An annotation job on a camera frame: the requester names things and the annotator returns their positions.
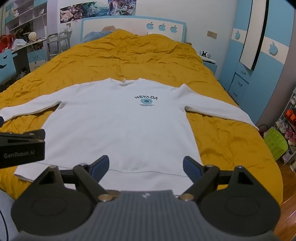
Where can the pale blue cloth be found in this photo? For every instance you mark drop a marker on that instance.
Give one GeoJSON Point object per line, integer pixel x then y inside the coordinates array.
{"type": "Point", "coordinates": [5, 213]}

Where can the cluttered storage rack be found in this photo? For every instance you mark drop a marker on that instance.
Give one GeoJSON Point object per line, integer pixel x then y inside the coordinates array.
{"type": "Point", "coordinates": [289, 129]}

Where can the white bookshelf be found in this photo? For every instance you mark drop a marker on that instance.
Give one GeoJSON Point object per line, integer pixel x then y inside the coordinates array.
{"type": "Point", "coordinates": [25, 14]}

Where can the blue nightstand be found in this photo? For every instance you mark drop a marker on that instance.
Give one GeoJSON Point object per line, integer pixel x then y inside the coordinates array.
{"type": "Point", "coordinates": [210, 67]}

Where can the black and white striped item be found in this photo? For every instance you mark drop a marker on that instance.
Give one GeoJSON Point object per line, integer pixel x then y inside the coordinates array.
{"type": "Point", "coordinates": [205, 54]}

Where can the round white lamp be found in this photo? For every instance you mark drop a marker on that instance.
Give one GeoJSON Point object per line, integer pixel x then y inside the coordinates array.
{"type": "Point", "coordinates": [32, 36]}

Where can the tall wardrobe mirror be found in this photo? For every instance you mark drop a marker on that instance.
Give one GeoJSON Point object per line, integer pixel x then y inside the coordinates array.
{"type": "Point", "coordinates": [252, 41]}

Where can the small anime wall poster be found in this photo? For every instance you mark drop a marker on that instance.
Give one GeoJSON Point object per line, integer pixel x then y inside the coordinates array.
{"type": "Point", "coordinates": [121, 7]}

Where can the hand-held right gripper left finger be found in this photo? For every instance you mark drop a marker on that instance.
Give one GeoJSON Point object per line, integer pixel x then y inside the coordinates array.
{"type": "Point", "coordinates": [101, 165]}

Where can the white wall outlet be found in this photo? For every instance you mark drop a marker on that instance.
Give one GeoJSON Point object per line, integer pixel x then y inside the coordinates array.
{"type": "Point", "coordinates": [65, 29]}

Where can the white and blue headboard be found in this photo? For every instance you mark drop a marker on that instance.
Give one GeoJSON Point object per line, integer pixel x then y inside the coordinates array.
{"type": "Point", "coordinates": [129, 24]}

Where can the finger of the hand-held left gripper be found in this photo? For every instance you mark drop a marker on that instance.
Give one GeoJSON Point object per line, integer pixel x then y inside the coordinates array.
{"type": "Point", "coordinates": [34, 135]}

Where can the large anime wall poster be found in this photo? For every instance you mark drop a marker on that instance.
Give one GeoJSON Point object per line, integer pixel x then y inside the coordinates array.
{"type": "Point", "coordinates": [81, 11]}

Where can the white printed sweatshirt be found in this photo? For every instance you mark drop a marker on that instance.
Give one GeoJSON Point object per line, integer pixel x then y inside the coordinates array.
{"type": "Point", "coordinates": [115, 127]}

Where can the red bag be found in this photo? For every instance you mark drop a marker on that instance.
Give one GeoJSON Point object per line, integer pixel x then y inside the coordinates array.
{"type": "Point", "coordinates": [5, 42]}

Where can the blue pillow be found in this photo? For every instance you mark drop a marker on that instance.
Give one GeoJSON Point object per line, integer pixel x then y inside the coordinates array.
{"type": "Point", "coordinates": [94, 35]}

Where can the blue and white wardrobe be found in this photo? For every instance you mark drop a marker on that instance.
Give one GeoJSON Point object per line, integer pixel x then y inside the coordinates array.
{"type": "Point", "coordinates": [272, 76]}

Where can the yellow bed blanket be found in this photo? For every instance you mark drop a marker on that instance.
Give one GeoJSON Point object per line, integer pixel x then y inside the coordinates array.
{"type": "Point", "coordinates": [138, 58]}

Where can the blue smiley face chair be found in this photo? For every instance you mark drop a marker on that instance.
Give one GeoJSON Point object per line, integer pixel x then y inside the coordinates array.
{"type": "Point", "coordinates": [7, 64]}

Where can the green plastic basket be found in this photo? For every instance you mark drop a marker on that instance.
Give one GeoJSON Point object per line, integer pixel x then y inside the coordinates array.
{"type": "Point", "coordinates": [275, 143]}

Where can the beige wall switch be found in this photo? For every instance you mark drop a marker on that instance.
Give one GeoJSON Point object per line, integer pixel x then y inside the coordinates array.
{"type": "Point", "coordinates": [212, 34]}

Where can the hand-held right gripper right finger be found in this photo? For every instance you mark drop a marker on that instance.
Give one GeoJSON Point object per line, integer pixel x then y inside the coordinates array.
{"type": "Point", "coordinates": [190, 167]}

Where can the grey metal cart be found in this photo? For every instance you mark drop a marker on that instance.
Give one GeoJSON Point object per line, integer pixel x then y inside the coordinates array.
{"type": "Point", "coordinates": [57, 44]}

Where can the cluttered desk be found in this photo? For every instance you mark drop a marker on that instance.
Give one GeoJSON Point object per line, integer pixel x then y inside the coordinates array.
{"type": "Point", "coordinates": [34, 55]}

